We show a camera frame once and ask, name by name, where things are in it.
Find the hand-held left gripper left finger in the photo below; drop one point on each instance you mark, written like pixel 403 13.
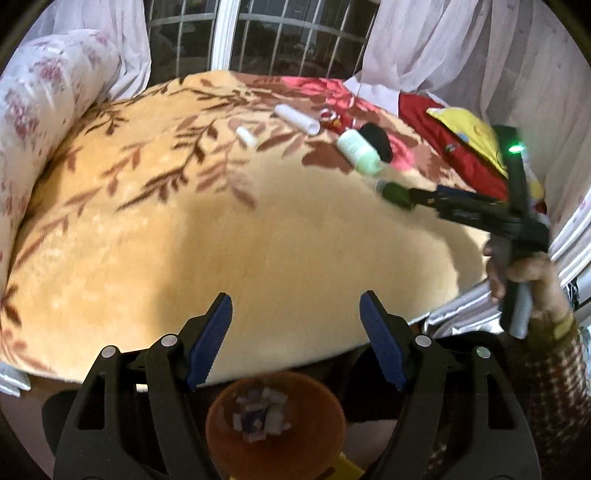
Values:
pixel 210 341

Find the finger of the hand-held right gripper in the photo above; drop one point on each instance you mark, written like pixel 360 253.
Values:
pixel 461 194
pixel 461 214

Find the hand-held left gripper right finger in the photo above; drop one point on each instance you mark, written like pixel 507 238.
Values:
pixel 383 341

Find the small dark bottle white cap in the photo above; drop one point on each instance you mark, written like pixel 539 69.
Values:
pixel 395 194

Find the orange plastic bin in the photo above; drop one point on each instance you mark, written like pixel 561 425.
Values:
pixel 318 429

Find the person's right forearm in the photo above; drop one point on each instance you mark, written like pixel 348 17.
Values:
pixel 554 392

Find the person's right hand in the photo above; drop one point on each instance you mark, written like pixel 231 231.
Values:
pixel 540 277

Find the red cloth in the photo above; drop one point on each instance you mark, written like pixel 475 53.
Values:
pixel 443 138

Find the yellow printed pillow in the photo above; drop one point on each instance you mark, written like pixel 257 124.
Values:
pixel 475 134

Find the pile of white paper scraps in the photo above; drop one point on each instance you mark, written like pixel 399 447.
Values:
pixel 261 415

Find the black round object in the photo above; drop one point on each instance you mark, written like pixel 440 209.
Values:
pixel 381 141

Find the yellow wristband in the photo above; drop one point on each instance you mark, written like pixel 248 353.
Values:
pixel 564 325

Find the pale green plastic bottle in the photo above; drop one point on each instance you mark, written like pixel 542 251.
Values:
pixel 360 152

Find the yellow floral plush blanket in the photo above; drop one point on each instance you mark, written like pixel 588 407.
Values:
pixel 207 230

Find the white cloth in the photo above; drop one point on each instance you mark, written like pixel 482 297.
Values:
pixel 378 94

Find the yellow plastic piece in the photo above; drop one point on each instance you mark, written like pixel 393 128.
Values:
pixel 344 467

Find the red candy wrapper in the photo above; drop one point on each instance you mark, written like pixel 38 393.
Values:
pixel 332 118

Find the white pink-flowered sheer curtain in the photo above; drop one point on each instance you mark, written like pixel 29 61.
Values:
pixel 438 41
pixel 124 46

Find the white paper roll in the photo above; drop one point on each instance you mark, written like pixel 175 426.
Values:
pixel 295 119

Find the small white tube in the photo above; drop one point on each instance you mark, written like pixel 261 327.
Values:
pixel 246 137

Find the white-framed barred window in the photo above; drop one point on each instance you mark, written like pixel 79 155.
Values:
pixel 224 37

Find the white pink floral pillow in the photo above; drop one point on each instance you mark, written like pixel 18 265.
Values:
pixel 41 92

